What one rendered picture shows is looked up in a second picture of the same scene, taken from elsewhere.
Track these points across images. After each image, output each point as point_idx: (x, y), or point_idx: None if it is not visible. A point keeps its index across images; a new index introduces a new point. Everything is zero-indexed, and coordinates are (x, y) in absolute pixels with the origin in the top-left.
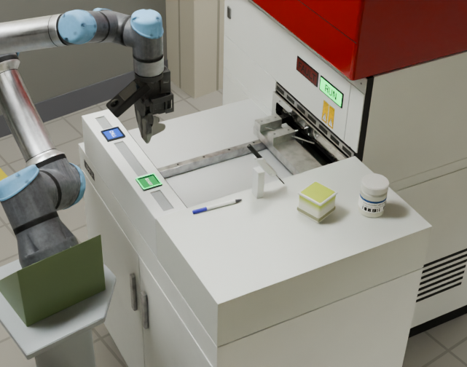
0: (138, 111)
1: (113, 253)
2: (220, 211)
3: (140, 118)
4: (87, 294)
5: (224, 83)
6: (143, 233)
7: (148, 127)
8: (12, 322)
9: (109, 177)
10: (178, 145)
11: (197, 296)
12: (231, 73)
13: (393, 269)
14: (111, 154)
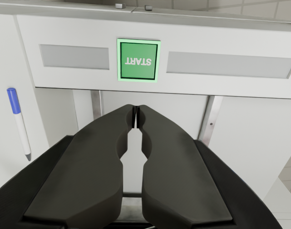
0: (198, 216)
1: (204, 13)
2: (10, 126)
3: (153, 181)
4: None
5: None
6: (107, 14)
7: (11, 179)
8: None
9: (249, 24)
10: (247, 138)
11: None
12: None
13: None
14: (273, 35)
